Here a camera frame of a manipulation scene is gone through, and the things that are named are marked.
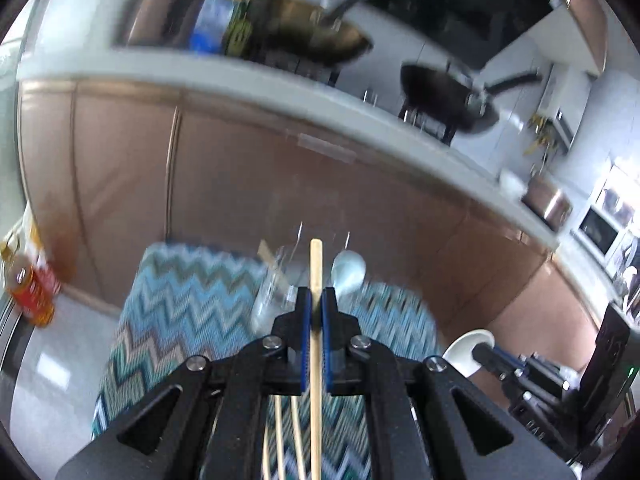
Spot white ceramic spoon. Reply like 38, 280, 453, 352
442, 328, 495, 378

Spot orange cooking oil bottle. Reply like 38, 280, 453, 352
1, 231, 60, 327

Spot copper kitchen cabinets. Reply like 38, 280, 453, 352
531, 0, 611, 76
17, 79, 597, 368

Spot dark soy sauce bottle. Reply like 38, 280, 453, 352
224, 0, 253, 58

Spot wire utensil holder basket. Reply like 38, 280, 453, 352
250, 221, 352, 337

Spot copper rice cooker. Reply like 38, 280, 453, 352
521, 174, 573, 233

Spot white microwave oven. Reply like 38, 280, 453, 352
572, 204, 627, 266

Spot copper upper kitchen cabinets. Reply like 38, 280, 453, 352
531, 0, 611, 76

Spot copper electric kettle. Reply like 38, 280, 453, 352
118, 0, 176, 47

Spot black gas stove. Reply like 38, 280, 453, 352
256, 50, 456, 146

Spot light blue ceramic spoon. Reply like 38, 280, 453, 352
331, 250, 367, 300

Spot white ceramic bowl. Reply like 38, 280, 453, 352
498, 169, 528, 202

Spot white blue salt bag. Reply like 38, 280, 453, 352
189, 0, 234, 54

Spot white gas water heater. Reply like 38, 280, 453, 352
535, 63, 592, 153

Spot bronze wok with handle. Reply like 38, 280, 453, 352
248, 0, 373, 67

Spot copper lower kitchen cabinets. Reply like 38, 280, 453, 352
17, 79, 597, 368

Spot black wok with lid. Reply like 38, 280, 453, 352
400, 63, 544, 134

